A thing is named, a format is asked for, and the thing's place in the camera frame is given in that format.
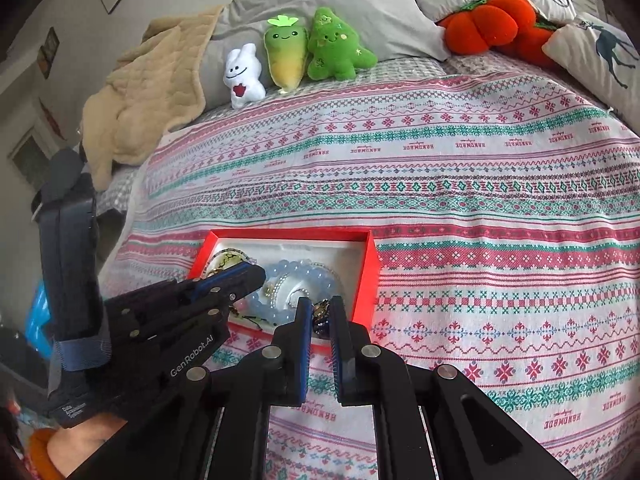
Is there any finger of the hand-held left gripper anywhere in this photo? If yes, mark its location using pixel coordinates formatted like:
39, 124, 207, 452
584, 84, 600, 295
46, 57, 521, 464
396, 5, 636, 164
127, 305, 235, 358
147, 262, 267, 308

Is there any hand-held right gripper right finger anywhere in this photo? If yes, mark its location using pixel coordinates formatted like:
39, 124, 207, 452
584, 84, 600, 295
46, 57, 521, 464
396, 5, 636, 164
327, 295, 576, 480

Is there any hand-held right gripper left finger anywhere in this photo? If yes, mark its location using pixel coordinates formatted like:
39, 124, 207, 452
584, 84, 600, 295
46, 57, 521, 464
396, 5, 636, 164
67, 296, 313, 480

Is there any green bead bracelet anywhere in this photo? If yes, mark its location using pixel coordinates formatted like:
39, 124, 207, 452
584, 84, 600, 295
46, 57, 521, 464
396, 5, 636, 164
206, 249, 257, 279

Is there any pink bead black cord bracelet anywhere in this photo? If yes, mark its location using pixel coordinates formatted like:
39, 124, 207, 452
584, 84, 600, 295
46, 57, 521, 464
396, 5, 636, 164
229, 296, 273, 332

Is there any gold patterned bead charm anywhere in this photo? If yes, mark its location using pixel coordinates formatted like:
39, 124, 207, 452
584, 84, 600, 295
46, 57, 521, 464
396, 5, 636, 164
310, 300, 334, 339

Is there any light blue bead bracelet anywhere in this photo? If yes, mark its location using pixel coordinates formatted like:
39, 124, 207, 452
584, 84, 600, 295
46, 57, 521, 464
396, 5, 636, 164
245, 258, 347, 330

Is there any red jewelry box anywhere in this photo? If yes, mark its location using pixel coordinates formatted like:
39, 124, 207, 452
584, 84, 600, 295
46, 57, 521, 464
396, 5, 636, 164
187, 228, 383, 334

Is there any person's left forearm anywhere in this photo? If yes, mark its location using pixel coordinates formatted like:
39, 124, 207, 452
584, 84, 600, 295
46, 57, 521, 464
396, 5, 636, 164
27, 411, 132, 480

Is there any blue plastic object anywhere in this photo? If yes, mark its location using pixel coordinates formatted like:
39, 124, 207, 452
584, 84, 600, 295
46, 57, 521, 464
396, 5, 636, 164
24, 281, 55, 347

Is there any beige quilted blanket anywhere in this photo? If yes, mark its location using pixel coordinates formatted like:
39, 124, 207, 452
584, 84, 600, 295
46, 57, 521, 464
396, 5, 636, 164
81, 6, 227, 192

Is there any white rabbit plush toy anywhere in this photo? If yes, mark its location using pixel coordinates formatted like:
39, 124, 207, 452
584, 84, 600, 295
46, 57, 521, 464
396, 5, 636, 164
223, 44, 267, 109

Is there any patterned printed bed cover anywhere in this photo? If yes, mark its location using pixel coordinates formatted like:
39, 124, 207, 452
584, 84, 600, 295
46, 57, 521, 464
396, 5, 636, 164
97, 67, 640, 480

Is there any yellow carrot plush toy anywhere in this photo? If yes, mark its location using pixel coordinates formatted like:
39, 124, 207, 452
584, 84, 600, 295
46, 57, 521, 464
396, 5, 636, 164
263, 15, 309, 92

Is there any green tree plush toy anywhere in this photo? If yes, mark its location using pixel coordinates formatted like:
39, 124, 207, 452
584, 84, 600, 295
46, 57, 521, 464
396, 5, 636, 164
306, 6, 377, 82

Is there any orange pumpkin plush toy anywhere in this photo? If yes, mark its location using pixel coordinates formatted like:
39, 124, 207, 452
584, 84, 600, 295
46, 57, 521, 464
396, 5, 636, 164
439, 0, 562, 69

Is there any white deer print pillow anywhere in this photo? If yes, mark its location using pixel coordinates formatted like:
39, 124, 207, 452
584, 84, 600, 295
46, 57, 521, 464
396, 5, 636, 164
542, 12, 640, 117

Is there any white pearl bracelet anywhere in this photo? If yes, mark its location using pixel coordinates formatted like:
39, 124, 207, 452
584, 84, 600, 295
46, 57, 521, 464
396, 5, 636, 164
264, 274, 303, 307

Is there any small wall picture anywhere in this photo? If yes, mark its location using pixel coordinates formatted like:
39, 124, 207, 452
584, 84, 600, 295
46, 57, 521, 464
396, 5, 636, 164
38, 27, 61, 79

